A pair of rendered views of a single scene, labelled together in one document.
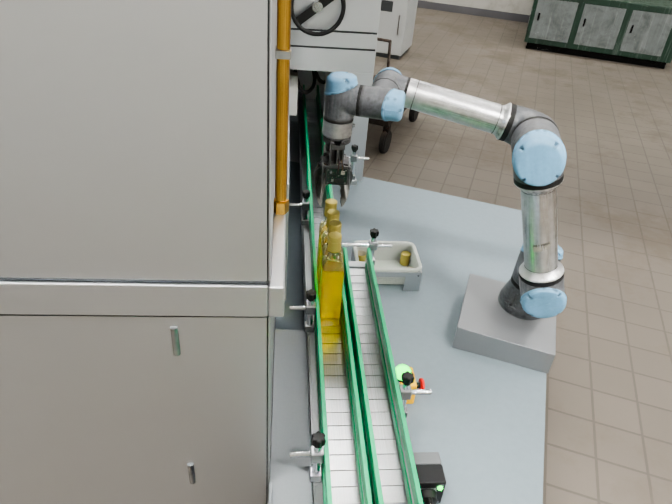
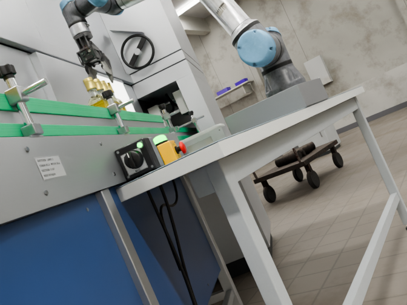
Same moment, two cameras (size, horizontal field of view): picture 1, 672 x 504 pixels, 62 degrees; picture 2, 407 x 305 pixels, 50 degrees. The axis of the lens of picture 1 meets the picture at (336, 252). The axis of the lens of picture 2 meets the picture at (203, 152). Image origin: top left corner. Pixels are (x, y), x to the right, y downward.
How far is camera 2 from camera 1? 1.39 m
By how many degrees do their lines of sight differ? 38
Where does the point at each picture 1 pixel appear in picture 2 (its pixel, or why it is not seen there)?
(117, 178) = not seen: outside the picture
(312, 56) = (151, 82)
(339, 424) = not seen: hidden behind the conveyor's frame
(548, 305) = (255, 45)
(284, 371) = not seen: hidden behind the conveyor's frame
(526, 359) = (283, 106)
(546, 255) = (228, 12)
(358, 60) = (178, 69)
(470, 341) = (240, 123)
